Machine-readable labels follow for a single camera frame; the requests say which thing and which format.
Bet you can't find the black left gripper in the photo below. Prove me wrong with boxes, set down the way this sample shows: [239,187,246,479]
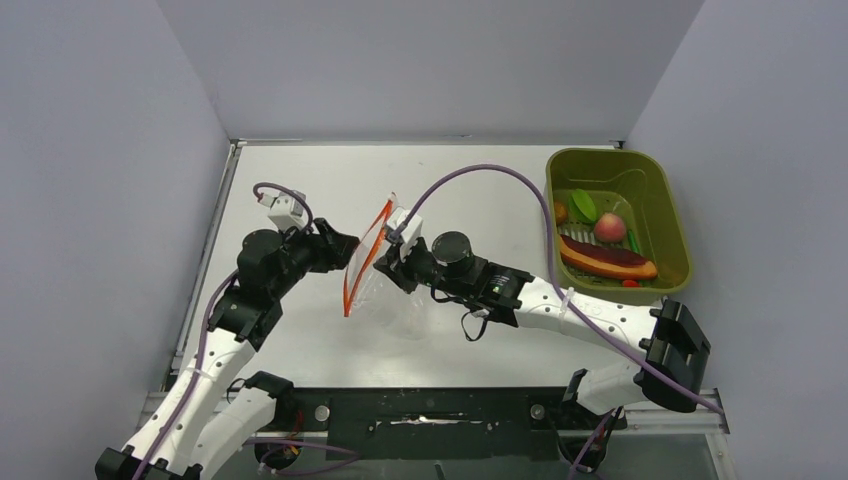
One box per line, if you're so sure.
[269,218,358,299]

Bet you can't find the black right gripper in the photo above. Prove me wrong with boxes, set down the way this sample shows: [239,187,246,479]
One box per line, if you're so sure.
[376,234,471,300]

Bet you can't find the clear zip top bag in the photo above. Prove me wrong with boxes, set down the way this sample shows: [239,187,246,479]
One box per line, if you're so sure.
[342,192,429,341]

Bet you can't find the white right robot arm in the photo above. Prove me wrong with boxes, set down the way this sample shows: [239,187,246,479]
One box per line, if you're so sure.
[374,232,721,427]

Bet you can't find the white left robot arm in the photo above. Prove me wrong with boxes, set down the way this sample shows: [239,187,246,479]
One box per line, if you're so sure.
[95,218,359,479]

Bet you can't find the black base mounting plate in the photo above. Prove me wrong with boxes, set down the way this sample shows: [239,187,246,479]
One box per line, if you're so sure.
[261,387,627,466]

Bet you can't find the brown toy potato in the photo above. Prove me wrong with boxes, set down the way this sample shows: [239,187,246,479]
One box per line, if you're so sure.
[553,201,569,226]

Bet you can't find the green toy starfruit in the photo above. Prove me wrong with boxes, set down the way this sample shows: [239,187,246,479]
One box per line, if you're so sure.
[568,189,598,224]

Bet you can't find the pink toy peach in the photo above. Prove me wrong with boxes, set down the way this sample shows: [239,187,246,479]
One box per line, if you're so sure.
[593,213,628,244]

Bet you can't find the olive green plastic tub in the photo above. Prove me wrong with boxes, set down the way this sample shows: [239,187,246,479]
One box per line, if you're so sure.
[546,148,693,305]

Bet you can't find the green toy chili pepper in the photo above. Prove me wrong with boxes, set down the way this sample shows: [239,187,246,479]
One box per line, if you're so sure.
[627,230,642,255]

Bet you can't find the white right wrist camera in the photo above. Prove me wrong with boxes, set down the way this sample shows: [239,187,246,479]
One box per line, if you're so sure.
[385,207,423,260]

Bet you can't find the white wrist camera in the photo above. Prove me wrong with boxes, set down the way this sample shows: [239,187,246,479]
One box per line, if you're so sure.
[385,207,423,260]
[258,191,310,233]

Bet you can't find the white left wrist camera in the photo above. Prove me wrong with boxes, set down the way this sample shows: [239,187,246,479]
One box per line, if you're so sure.
[258,191,310,233]

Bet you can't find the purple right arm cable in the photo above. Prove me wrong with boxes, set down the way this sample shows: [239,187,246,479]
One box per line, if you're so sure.
[386,164,726,416]

